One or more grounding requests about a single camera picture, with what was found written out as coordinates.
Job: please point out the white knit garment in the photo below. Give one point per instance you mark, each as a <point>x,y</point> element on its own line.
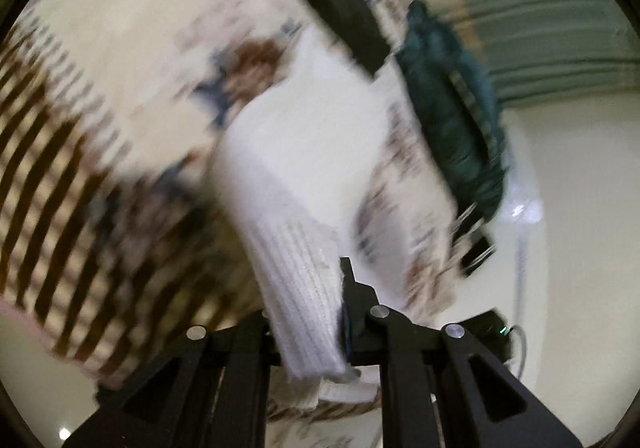
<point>300,168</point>

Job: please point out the black cloth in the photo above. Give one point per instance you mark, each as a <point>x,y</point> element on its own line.
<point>340,13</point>

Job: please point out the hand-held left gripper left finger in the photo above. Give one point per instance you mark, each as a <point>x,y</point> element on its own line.
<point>244,353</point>

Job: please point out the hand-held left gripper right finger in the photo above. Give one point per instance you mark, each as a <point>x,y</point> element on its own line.
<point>346,323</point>

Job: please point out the black device with green light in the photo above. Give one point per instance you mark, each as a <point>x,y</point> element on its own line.
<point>492,328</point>

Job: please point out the dark green cloth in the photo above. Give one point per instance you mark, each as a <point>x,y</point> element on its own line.
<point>450,103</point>

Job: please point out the green curtain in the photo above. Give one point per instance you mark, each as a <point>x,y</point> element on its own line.
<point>555,43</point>

